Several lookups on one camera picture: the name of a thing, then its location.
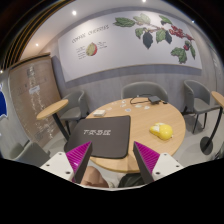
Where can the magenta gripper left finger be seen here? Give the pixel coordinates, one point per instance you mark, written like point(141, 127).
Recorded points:
point(78, 159)

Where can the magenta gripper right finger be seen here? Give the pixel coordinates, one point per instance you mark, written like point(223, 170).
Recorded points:
point(146, 159)

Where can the yellow computer mouse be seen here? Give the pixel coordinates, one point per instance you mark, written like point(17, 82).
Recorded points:
point(162, 131)

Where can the dark grey mouse pad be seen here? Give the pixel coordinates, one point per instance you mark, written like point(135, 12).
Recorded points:
point(109, 136)

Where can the round wooden table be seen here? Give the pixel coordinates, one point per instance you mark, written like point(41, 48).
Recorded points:
point(143, 115)

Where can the grey chair front left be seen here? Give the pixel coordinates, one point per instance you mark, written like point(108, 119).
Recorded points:
point(31, 154)

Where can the grey chair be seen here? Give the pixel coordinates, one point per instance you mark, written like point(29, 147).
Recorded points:
point(197, 99)
point(144, 89)
point(31, 154)
point(76, 109)

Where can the grey chair back left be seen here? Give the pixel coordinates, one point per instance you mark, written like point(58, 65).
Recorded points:
point(76, 109)

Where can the white small box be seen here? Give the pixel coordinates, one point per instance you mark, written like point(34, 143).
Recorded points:
point(99, 113)

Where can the small round side table left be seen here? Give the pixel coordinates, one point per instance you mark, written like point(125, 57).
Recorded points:
point(52, 110)

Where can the black power adapter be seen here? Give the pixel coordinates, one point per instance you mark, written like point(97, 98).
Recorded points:
point(154, 99)

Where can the grey chair back middle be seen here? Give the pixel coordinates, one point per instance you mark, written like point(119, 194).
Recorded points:
point(144, 89)

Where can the grey chair right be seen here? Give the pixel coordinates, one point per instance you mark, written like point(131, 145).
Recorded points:
point(197, 99)

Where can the wooden notice board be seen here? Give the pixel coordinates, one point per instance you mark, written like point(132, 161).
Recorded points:
point(33, 87)

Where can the coffee cherries wall poster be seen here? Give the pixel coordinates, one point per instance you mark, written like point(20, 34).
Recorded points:
point(124, 39)

